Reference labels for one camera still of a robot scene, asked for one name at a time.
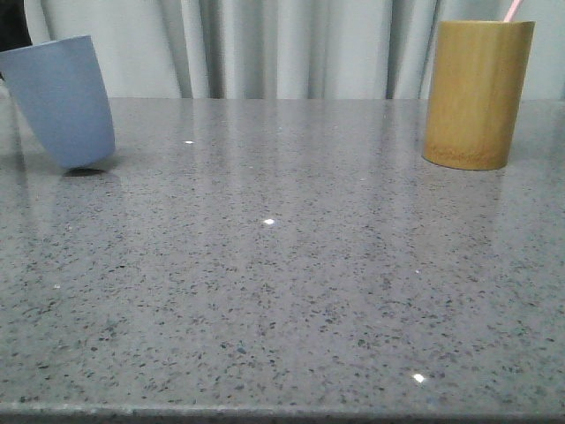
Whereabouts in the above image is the bamboo cylindrical holder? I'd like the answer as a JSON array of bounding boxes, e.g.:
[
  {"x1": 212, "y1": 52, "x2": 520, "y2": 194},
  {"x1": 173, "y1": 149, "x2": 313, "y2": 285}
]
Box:
[{"x1": 423, "y1": 20, "x2": 535, "y2": 170}]

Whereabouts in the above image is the blue plastic cup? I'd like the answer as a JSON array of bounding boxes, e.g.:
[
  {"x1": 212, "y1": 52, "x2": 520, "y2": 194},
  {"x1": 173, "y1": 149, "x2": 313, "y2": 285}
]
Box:
[{"x1": 1, "y1": 35, "x2": 116, "y2": 169}]

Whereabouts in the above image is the pink chopstick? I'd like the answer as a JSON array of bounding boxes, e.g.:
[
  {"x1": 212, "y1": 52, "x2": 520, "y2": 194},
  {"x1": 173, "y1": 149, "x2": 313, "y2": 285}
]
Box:
[{"x1": 502, "y1": 0, "x2": 523, "y2": 23}]

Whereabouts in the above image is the grey pleated curtain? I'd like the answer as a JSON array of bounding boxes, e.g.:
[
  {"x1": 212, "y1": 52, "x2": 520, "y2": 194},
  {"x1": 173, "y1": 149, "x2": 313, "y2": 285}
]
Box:
[{"x1": 24, "y1": 0, "x2": 565, "y2": 101}]

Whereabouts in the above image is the dark object at left edge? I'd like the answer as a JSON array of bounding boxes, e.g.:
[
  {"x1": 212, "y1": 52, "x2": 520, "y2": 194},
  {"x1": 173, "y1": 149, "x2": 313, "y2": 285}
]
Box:
[{"x1": 0, "y1": 0, "x2": 32, "y2": 52}]

